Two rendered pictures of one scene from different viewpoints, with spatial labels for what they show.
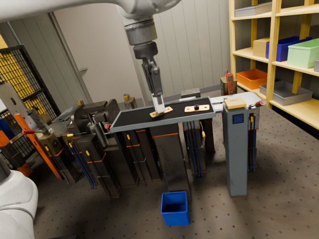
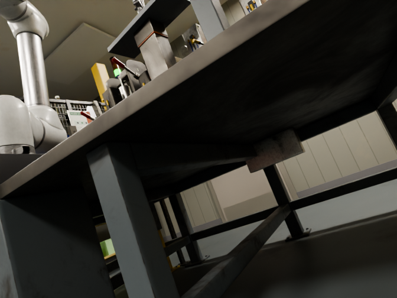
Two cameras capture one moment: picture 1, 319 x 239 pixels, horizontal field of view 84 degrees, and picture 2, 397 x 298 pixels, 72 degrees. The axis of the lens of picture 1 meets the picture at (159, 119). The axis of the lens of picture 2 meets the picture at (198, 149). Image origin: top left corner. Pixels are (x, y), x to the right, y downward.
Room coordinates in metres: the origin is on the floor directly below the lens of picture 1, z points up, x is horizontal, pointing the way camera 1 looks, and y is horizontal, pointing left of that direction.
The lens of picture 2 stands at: (-0.29, -0.41, 0.45)
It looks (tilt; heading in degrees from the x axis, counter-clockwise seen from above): 10 degrees up; 23
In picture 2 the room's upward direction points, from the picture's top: 21 degrees counter-clockwise
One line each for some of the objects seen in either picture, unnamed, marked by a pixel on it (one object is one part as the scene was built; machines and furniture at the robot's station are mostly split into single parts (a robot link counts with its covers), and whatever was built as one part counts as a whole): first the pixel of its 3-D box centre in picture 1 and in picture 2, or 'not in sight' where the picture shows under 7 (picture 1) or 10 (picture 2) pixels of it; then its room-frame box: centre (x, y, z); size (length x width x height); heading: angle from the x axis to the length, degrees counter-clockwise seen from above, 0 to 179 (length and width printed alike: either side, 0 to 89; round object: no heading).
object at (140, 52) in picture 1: (147, 58); not in sight; (0.60, -0.01, 1.36); 0.08 x 0.07 x 0.09; 13
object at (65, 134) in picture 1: (83, 159); not in sight; (0.83, 0.47, 0.88); 0.11 x 0.07 x 0.37; 168
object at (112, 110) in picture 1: (111, 147); (139, 114); (0.79, 0.28, 0.95); 0.18 x 0.13 x 0.49; 78
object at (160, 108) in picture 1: (159, 103); not in sight; (0.59, -0.01, 1.20); 0.03 x 0.01 x 0.07; 103
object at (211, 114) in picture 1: (161, 113); (147, 26); (0.59, -0.01, 1.16); 0.37 x 0.14 x 0.02; 78
